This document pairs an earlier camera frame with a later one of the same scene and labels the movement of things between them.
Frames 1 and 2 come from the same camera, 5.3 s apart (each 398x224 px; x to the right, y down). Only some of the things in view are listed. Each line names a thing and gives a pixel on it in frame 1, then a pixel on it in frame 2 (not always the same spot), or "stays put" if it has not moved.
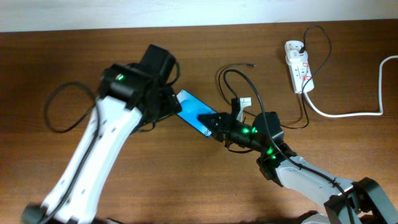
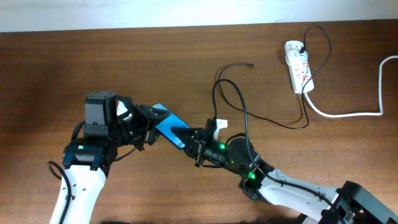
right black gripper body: [232, 130] -> [206, 147]
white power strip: [300, 71] stays put
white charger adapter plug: [295, 56] stays put
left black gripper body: [167, 104] -> [140, 126]
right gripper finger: [211, 119] -> [185, 134]
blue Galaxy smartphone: [191, 107] -> [173, 121]
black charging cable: [303, 86] stays put
